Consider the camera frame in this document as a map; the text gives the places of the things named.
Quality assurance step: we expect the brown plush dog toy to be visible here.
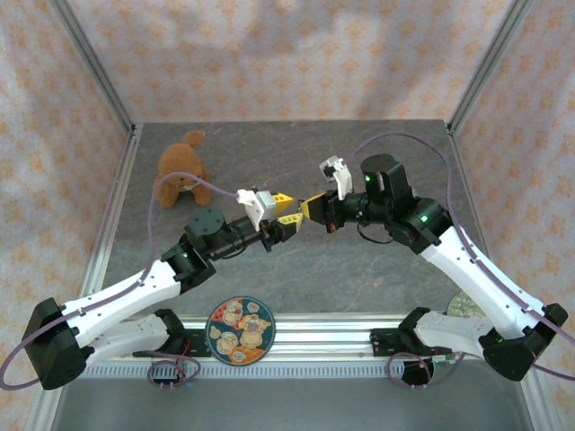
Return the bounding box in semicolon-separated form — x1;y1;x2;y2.
152;129;213;210

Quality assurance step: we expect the round cartoon print coaster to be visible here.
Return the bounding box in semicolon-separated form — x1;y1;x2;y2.
205;295;276;367

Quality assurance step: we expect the grey metal tray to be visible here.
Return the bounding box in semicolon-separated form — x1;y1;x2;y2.
49;358;540;431

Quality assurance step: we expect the thin black gripper wire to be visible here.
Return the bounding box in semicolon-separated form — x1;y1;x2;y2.
357;222;397;246

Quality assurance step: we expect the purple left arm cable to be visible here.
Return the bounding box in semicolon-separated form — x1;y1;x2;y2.
0;173;239;391

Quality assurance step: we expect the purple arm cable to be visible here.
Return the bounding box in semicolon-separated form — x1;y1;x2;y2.
345;132;575;391
0;173;239;391

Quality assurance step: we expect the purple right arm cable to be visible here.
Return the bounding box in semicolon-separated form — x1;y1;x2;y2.
345;132;575;391

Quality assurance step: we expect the aluminium side rail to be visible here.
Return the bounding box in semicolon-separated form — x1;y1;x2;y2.
446;119;509;297
78;123;145;297

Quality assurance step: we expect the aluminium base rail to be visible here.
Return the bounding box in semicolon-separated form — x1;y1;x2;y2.
102;313;540;360

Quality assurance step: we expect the slotted white cable duct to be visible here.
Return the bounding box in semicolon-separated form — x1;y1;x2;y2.
87;364;405;379

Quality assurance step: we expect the aluminium frame post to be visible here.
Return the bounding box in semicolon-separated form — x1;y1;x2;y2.
447;0;535;136
48;0;138;136

